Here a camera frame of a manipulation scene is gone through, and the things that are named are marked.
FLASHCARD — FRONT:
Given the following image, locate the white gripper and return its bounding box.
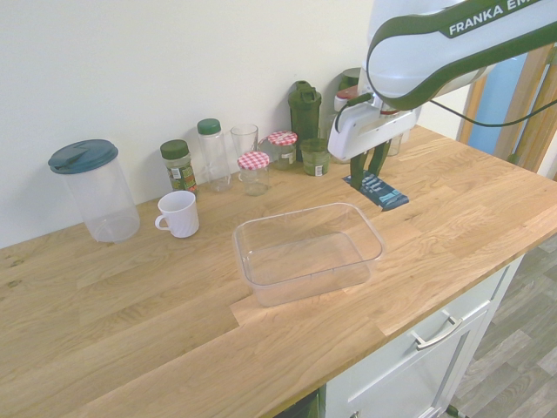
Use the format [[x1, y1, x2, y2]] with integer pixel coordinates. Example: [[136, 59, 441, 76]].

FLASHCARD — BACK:
[[326, 101, 421, 191]]

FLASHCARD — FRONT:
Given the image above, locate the dark blue protein bar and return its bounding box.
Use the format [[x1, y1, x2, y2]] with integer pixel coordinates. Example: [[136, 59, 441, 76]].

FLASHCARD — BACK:
[[341, 170, 411, 213]]

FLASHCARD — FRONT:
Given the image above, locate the clear plastic rectangular container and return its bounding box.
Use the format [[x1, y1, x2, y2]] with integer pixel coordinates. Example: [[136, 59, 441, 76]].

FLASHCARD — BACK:
[[232, 202, 388, 309]]

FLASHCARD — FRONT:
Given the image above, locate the small green plastic pot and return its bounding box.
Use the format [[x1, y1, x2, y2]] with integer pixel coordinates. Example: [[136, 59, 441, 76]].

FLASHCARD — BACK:
[[299, 138, 330, 177]]

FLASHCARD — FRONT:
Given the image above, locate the dark green shaker bottle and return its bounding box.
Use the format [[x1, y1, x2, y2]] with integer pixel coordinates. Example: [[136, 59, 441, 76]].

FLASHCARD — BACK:
[[287, 79, 323, 152]]

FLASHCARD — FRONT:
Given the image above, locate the glass jar red checked lid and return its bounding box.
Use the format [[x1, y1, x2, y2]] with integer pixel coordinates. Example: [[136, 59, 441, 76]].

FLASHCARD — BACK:
[[266, 131, 299, 171], [237, 151, 272, 198]]

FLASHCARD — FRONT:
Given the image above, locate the tall clear glass mug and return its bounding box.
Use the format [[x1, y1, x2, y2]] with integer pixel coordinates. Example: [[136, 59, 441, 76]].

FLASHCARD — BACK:
[[230, 124, 275, 171]]

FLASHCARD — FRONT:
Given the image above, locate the clear bottle with green lid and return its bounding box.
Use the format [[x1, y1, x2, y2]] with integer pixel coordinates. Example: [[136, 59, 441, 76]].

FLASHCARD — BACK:
[[196, 118, 233, 193]]

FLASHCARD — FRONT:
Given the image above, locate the spice jar with dark lid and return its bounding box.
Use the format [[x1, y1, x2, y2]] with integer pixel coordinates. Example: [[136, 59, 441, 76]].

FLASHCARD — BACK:
[[159, 138, 200, 198]]

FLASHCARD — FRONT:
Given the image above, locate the white ceramic mug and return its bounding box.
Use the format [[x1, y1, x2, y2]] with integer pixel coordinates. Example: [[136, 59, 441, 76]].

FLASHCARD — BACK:
[[154, 190, 200, 239]]

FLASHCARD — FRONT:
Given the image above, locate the clear pitcher with teal lid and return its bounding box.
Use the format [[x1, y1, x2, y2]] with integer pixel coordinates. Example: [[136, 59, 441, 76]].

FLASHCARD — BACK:
[[47, 138, 141, 244]]

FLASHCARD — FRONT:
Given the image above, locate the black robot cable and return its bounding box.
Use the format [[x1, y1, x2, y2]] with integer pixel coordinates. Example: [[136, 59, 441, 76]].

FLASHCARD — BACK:
[[428, 97, 557, 130]]

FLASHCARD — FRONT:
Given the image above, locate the wooden door frame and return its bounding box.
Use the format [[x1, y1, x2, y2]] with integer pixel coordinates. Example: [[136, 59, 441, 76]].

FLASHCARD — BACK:
[[456, 41, 557, 184]]

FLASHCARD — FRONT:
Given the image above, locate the silver drawer handle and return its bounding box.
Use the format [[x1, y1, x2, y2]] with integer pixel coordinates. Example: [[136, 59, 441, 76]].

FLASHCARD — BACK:
[[411, 315, 464, 352]]

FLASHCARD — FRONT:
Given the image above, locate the white drawer with metal handle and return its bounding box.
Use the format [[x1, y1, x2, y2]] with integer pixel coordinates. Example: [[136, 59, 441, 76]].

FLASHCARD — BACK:
[[324, 254, 527, 418]]

